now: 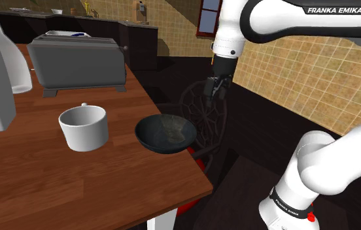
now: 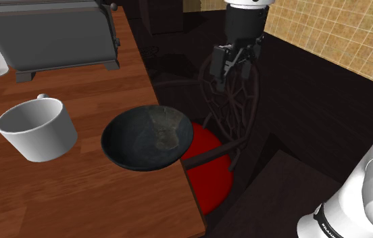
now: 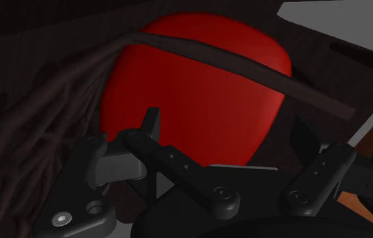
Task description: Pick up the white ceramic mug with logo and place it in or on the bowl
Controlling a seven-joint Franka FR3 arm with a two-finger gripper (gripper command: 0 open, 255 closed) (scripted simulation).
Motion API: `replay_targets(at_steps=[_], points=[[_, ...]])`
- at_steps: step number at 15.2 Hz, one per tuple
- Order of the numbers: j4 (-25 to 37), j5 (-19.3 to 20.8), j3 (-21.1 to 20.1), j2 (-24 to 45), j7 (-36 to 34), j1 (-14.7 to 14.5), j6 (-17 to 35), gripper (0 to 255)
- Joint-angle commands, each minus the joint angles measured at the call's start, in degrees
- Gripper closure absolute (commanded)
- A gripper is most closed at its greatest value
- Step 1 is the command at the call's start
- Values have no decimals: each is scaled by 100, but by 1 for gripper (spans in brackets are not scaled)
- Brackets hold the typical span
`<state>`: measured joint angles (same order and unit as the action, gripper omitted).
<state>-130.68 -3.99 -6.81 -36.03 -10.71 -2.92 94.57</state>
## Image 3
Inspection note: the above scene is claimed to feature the dark wicker basket with handle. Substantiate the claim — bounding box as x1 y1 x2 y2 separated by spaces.
0 0 373 238

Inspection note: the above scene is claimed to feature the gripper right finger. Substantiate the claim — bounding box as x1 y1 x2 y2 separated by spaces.
278 115 373 238

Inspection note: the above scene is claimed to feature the red round fruit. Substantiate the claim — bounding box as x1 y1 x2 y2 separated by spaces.
100 12 293 167

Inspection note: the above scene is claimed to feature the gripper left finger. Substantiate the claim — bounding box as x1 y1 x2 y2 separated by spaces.
33 107 242 238

